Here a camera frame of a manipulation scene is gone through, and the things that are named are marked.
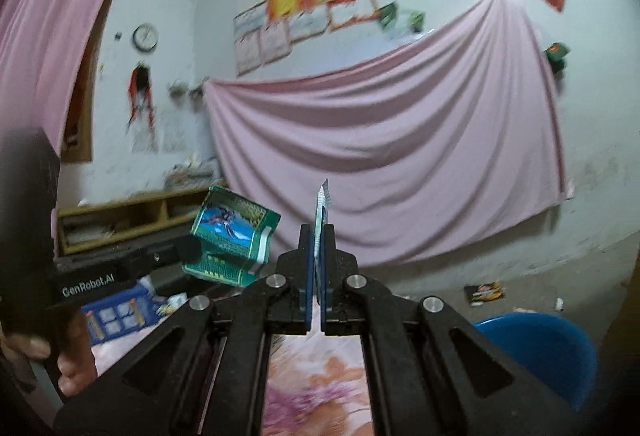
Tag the pile of shelf papers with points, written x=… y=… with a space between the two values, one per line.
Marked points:
x=87 y=232

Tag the wooden wall shelf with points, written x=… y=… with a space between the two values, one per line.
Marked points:
x=125 y=211

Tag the small white yellow packet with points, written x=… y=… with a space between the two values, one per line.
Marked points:
x=172 y=305

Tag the round black wall clock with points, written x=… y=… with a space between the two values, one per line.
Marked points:
x=145 y=37

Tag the pink satin curtain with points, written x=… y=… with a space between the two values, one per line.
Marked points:
x=45 y=26

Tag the wooden window frame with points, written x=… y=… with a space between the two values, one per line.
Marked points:
x=80 y=136

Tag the pink hanging bed sheet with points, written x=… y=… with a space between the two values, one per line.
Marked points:
x=390 y=141

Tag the person's left hand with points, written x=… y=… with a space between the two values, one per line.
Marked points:
x=75 y=366

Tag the blue cardboard box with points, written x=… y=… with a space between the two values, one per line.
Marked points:
x=117 y=316

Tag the orange black snack wrapper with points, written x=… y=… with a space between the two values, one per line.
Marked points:
x=484 y=293

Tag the white wrapper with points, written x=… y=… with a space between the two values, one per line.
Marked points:
x=321 y=203

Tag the green photo print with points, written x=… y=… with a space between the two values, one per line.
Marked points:
x=414 y=21
x=389 y=16

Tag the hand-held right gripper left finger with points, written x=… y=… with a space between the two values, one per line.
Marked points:
x=306 y=286

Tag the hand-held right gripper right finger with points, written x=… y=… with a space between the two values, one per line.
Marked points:
x=327 y=286

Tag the red black hanging ornament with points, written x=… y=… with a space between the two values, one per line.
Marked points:
x=140 y=86

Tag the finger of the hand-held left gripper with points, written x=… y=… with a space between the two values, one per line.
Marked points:
x=186 y=251

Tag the white wall calendar sheets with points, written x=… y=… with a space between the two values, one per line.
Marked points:
x=165 y=133

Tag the group of wall certificates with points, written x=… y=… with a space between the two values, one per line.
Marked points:
x=305 y=1

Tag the small white paper scrap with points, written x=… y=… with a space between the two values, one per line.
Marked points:
x=558 y=304

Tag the stack of books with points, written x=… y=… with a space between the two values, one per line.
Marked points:
x=192 y=173

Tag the floral pink blanket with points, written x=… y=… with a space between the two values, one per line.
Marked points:
x=315 y=391

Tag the blue plastic bucket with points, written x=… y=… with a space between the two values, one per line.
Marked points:
x=545 y=361

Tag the green printed packet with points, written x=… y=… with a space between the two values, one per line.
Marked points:
x=230 y=226

